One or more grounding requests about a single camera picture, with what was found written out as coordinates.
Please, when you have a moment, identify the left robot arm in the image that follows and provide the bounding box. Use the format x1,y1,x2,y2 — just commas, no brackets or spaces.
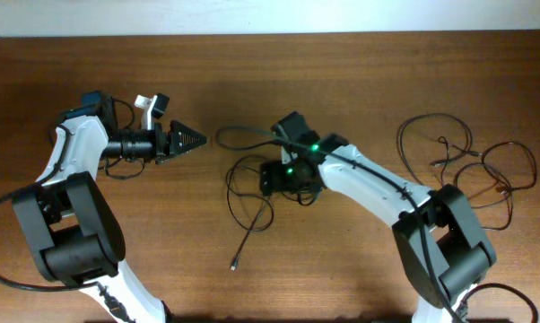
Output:
13,91,207,323

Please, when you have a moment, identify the thin black USB cable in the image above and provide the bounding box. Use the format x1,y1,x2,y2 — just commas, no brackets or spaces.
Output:
431,135,538,231

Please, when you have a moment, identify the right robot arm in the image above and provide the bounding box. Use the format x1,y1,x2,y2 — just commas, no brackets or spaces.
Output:
260,112,497,322

